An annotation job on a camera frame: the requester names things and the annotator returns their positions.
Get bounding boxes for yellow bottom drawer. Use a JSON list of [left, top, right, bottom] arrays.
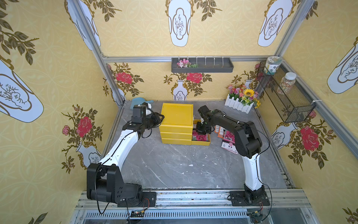
[[191, 119, 211, 146]]

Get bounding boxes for jar with green label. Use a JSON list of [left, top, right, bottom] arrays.
[[263, 56, 282, 75]]

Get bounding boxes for grey wall shelf tray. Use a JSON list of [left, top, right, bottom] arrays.
[[171, 57, 234, 73]]

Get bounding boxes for white picket fence flower planter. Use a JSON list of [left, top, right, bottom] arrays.
[[225, 84, 261, 114]]

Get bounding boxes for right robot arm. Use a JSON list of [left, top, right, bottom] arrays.
[[196, 105, 266, 204]]

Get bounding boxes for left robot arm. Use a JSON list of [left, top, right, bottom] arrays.
[[87, 102, 164, 206]]

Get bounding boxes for orange seed bag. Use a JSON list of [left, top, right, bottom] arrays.
[[218, 126, 225, 139], [214, 125, 220, 133]]

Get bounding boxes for pink flowers in tray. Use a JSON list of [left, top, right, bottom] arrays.
[[177, 59, 198, 68]]

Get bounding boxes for clear jar white lid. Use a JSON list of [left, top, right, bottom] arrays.
[[277, 72, 296, 95]]

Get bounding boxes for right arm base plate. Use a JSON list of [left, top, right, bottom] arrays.
[[227, 191, 270, 207]]

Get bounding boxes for black wire wall basket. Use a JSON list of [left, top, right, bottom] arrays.
[[257, 61, 316, 123]]

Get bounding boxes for light blue watering scoop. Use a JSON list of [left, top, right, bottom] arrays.
[[130, 97, 154, 110]]

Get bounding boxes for yellow three-drawer cabinet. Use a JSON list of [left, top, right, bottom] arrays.
[[159, 103, 194, 145]]

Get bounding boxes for pink flower seed bag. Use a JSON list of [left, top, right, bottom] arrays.
[[222, 130, 238, 155], [192, 131, 208, 141]]

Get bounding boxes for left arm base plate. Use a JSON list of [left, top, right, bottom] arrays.
[[117, 191, 157, 209]]

